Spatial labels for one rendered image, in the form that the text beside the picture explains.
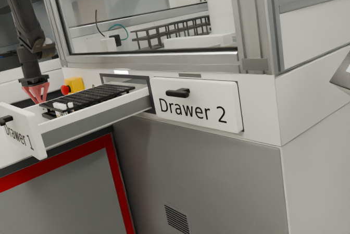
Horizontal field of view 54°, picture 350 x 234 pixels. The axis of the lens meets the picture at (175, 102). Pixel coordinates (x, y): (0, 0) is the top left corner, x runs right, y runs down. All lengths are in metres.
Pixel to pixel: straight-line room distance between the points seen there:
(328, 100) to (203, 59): 0.30
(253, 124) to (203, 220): 0.39
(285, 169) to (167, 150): 0.38
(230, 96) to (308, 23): 0.22
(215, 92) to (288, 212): 0.29
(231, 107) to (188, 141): 0.22
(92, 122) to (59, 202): 0.38
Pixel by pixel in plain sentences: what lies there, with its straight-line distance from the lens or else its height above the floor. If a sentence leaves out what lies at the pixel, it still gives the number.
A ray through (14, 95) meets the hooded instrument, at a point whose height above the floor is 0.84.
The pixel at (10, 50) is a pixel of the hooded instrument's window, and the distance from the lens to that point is 1.81.
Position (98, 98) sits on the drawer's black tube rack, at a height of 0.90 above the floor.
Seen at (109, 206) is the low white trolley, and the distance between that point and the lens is 1.29.
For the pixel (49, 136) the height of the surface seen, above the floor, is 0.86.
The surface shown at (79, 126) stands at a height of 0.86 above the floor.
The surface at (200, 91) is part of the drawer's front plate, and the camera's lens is 0.79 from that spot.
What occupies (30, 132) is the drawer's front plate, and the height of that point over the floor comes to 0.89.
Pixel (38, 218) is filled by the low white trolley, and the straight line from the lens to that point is 1.19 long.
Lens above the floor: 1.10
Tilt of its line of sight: 15 degrees down
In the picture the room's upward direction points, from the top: 10 degrees counter-clockwise
